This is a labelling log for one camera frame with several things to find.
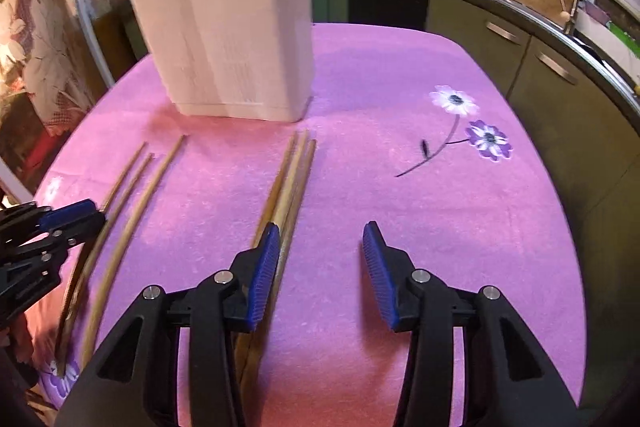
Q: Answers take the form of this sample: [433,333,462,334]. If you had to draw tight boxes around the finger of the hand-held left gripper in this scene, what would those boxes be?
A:
[0,200,97,239]
[20,212,107,268]

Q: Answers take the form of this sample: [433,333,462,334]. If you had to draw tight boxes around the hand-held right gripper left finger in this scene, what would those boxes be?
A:
[54,222,281,427]

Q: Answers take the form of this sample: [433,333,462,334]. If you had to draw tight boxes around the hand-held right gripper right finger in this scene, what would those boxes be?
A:
[362,221,581,427]

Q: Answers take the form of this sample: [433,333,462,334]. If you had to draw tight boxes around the white plastic utensil holder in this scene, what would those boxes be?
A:
[122,0,316,124]

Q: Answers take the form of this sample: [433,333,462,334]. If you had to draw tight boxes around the pink floral tablecloth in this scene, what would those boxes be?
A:
[32,23,587,427]

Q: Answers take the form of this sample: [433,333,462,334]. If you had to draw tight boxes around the floral glass sliding door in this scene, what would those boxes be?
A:
[0,0,132,208]

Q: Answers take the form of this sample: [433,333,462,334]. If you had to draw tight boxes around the dark stone countertop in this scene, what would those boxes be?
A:
[310,0,640,134]

